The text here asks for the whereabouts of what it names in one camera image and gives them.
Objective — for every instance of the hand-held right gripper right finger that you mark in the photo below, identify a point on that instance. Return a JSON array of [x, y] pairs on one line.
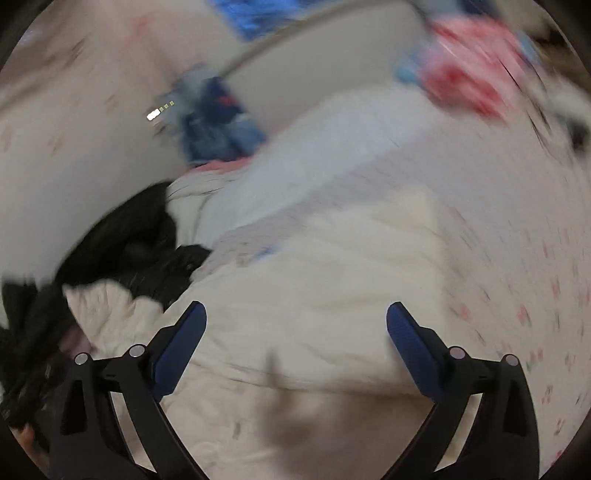
[[411, 350]]

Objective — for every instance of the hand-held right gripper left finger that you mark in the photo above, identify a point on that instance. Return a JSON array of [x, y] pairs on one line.
[[182, 346]]

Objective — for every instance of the white quilted duvet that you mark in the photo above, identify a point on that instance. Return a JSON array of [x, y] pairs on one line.
[[314, 295]]

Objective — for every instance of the pile of mixed clothes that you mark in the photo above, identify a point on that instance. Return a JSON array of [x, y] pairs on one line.
[[561, 101]]

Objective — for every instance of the black cloth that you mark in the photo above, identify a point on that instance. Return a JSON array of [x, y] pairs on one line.
[[129, 230]]

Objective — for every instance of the cherry print bed sheet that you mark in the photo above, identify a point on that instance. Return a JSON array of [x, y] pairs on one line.
[[531, 300]]

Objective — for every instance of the dark blue printed object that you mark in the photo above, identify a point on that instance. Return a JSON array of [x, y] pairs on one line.
[[217, 124]]

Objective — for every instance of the white blanket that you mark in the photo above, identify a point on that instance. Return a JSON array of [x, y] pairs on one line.
[[351, 134]]

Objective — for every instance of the light blue cloth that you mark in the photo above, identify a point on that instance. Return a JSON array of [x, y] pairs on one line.
[[408, 69]]

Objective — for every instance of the red patterned cloth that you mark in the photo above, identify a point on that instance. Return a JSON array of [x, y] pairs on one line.
[[466, 69]]

